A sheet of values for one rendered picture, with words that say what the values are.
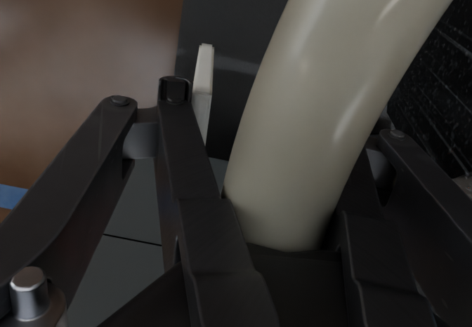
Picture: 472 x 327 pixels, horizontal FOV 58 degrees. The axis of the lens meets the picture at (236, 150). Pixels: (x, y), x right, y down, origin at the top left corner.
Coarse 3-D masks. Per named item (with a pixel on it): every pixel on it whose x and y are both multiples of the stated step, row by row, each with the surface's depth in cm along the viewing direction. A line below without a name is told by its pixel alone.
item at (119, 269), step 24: (144, 168) 111; (216, 168) 116; (144, 192) 102; (120, 216) 93; (144, 216) 94; (120, 240) 87; (144, 240) 88; (96, 264) 80; (120, 264) 81; (144, 264) 82; (96, 288) 76; (120, 288) 76; (144, 288) 77; (72, 312) 71; (96, 312) 71
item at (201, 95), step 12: (204, 48) 21; (204, 60) 19; (204, 72) 18; (204, 84) 16; (192, 96) 16; (204, 96) 16; (204, 108) 16; (204, 120) 16; (204, 132) 16; (204, 144) 17
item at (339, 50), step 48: (288, 0) 9; (336, 0) 8; (384, 0) 8; (432, 0) 8; (288, 48) 9; (336, 48) 8; (384, 48) 8; (288, 96) 9; (336, 96) 8; (384, 96) 9; (240, 144) 10; (288, 144) 9; (336, 144) 9; (240, 192) 10; (288, 192) 10; (336, 192) 10; (288, 240) 10
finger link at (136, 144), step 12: (144, 108) 16; (156, 108) 16; (144, 120) 15; (156, 120) 15; (132, 132) 14; (144, 132) 15; (156, 132) 15; (132, 144) 15; (144, 144) 15; (156, 144) 15; (132, 156) 15; (144, 156) 15
